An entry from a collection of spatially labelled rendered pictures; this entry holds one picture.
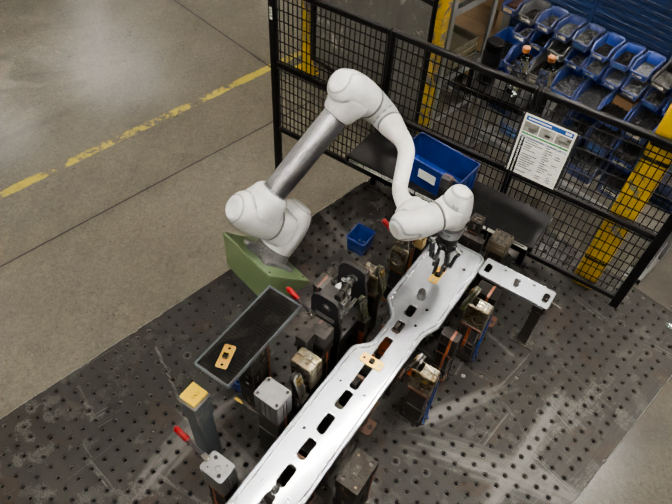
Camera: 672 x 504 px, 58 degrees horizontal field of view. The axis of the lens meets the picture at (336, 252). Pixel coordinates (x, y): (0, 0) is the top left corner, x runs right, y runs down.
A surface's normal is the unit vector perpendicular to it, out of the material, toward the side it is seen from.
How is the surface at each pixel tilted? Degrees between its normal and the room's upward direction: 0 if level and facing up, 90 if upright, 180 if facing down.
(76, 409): 0
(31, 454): 0
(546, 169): 90
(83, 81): 0
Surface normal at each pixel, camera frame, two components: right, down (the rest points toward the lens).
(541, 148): -0.57, 0.62
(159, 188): 0.04, -0.64
